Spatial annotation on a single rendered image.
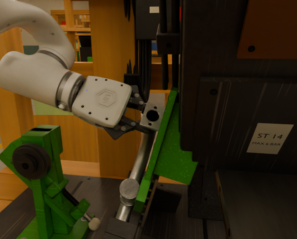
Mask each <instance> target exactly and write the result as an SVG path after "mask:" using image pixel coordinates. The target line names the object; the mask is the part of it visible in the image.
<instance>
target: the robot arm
mask: <svg viewBox="0 0 297 239"><path fill-rule="evenodd" d="M14 27H20V28H22V29H24V30H25V31H27V32H28V33H29V34H30V35H31V36H32V37H33V38H34V40H35V41H36V42H37V44H38V46H39V49H38V51H37V52H36V53H35V54H33V55H26V54H23V53H20V52H17V51H11V52H8V53H7V54H5V55H4V56H3V57H2V59H1V60H0V87H1V88H3V89H5V90H8V91H11V92H14V93H16V94H19V95H22V96H25V97H28V98H30V99H33V100H36V101H39V102H42V103H44V104H47V105H50V106H53V107H56V108H58V109H61V110H63V111H68V112H72V113H73V115H75V116H76V117H78V118H80V119H82V120H83V121H85V122H87V123H89V124H91V125H93V126H95V127H98V128H100V129H103V130H105V131H106V132H107V133H108V134H109V135H110V136H111V137H112V138H113V139H114V140H117V139H118V138H120V137H121V136H122V135H123V134H125V133H128V132H130V131H134V130H137V131H140V132H142V133H145V134H153V133H154V130H152V129H148V128H145V127H141V126H139V124H140V120H137V121H133V120H131V119H129V118H127V117H125V113H126V110H127V108H132V109H135V110H139V111H141V113H142V114H143V112H144V110H145V107H146V104H145V103H144V101H143V100H142V99H141V97H140V95H139V91H138V87H137V86H136V85H131V86H130V85H128V84H125V83H121V82H118V81H114V80H111V79H107V78H103V77H97V76H88V77H87V78H85V77H84V75H82V74H79V73H76V72H73V71H70V69H71V67H72V66H73V64H74V62H75V57H76V55H75V51H74V48H73V46H72V44H71V42H70V41H69V39H68V37H67V36H66V34H65V32H64V31H63V29H62V28H61V27H60V25H59V24H58V23H57V21H56V20H55V19H54V18H53V17H52V16H51V15H50V14H48V13H47V12H46V11H44V10H42V9H41V8H38V7H36V6H33V5H30V4H27V3H23V2H20V1H16V0H0V34H1V33H3V32H5V31H7V30H9V29H11V28H14ZM131 94H133V98H132V97H130V96H131ZM120 126H121V128H120V129H119V127H120Z"/></svg>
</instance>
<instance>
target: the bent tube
mask: <svg viewBox="0 0 297 239"><path fill-rule="evenodd" d="M154 108H157V109H154ZM164 111H165V107H164V106H161V105H157V104H154V103H151V102H147V104H146V107H145V110H144V112H143V115H142V118H141V121H140V124H139V126H141V127H145V128H148V129H152V130H154V133H153V134H145V133H143V135H142V139H141V143H140V146H139V149H138V153H137V156H136V159H135V163H134V166H133V169H132V172H131V175H130V177H129V178H132V179H135V180H136V181H137V182H138V183H139V185H140V184H141V181H142V178H143V175H144V172H145V169H146V165H147V162H148V159H149V156H150V152H151V149H152V146H153V142H154V138H155V135H156V132H157V131H159V127H160V124H161V121H162V117H163V114H164ZM149 124H150V125H151V126H149ZM133 207H134V205H133V206H131V207H126V206H124V205H123V204H122V203H121V204H120V207H119V209H118V212H117V215H116V219H119V220H122V221H126V222H129V220H130V216H131V213H132V210H133Z"/></svg>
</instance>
